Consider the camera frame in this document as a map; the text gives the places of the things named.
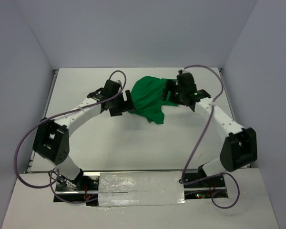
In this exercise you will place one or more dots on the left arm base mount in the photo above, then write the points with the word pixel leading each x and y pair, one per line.
pixel 84 192

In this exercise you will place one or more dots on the green t shirt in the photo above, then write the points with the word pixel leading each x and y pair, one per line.
pixel 147 99

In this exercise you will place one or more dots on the silver tape patch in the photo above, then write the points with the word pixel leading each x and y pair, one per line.
pixel 140 189

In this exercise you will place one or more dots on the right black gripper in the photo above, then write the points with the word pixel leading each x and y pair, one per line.
pixel 170 86

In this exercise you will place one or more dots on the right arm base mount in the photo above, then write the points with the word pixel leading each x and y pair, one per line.
pixel 203 189

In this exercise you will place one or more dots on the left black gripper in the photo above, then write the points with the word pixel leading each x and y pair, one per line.
pixel 127 105

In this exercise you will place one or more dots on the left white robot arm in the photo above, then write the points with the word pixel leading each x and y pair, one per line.
pixel 52 138

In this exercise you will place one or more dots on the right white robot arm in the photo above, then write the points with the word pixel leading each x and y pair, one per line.
pixel 239 143

